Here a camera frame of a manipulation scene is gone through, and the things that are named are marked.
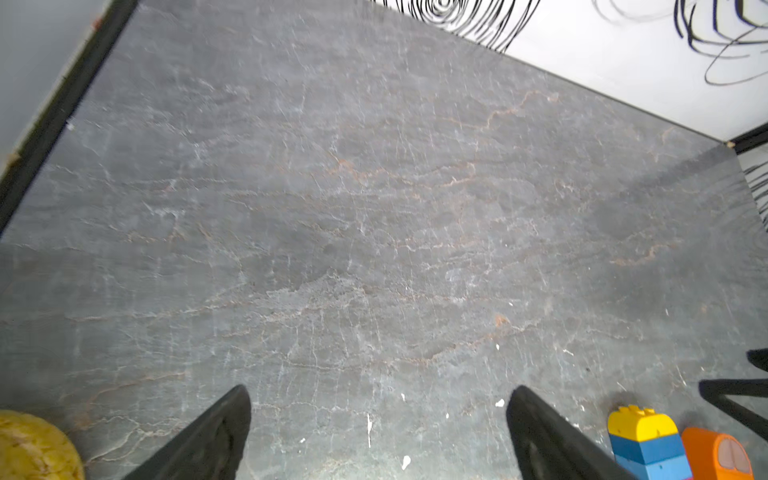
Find dark blue lego brick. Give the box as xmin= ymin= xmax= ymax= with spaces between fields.
xmin=609 ymin=434 xmax=685 ymax=465

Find light blue lego brick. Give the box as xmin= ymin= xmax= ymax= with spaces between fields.
xmin=615 ymin=455 xmax=693 ymax=480

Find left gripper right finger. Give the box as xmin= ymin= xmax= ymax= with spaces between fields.
xmin=506 ymin=385 xmax=633 ymax=480

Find yellow lego brick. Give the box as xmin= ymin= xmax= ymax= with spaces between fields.
xmin=607 ymin=405 xmax=679 ymax=442

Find red-lidded jar yellow contents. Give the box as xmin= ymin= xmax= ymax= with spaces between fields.
xmin=1 ymin=410 xmax=85 ymax=480

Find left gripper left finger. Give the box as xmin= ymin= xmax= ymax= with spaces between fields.
xmin=127 ymin=385 xmax=251 ymax=480

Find orange half-round lego piece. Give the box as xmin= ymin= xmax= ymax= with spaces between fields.
xmin=681 ymin=427 xmax=754 ymax=480

